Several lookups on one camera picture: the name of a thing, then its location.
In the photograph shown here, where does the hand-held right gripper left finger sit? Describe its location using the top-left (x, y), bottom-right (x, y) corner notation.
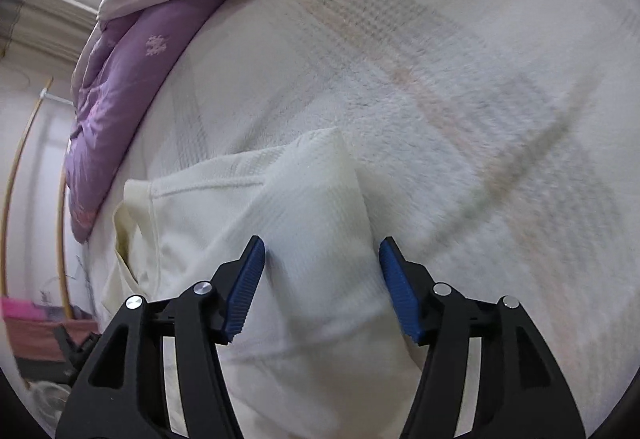
top-left (55, 235), bottom-right (266, 439)

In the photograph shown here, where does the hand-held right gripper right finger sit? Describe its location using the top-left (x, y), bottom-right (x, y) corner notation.
top-left (378, 236), bottom-right (587, 439)

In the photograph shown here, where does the cream knit garment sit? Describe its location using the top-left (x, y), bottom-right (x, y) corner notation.
top-left (102, 127), bottom-right (436, 439)

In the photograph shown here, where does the plaid bed blanket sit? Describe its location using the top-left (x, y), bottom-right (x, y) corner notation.
top-left (82, 0), bottom-right (640, 439)

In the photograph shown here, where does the pink box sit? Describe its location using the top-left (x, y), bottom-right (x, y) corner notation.
top-left (1, 296), bottom-right (98, 362)

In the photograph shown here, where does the purple floral quilt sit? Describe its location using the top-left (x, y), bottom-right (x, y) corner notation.
top-left (62, 0), bottom-right (466, 244)

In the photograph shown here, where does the wooden hoop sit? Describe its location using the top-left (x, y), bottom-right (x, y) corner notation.
top-left (1, 78), bottom-right (71, 310)

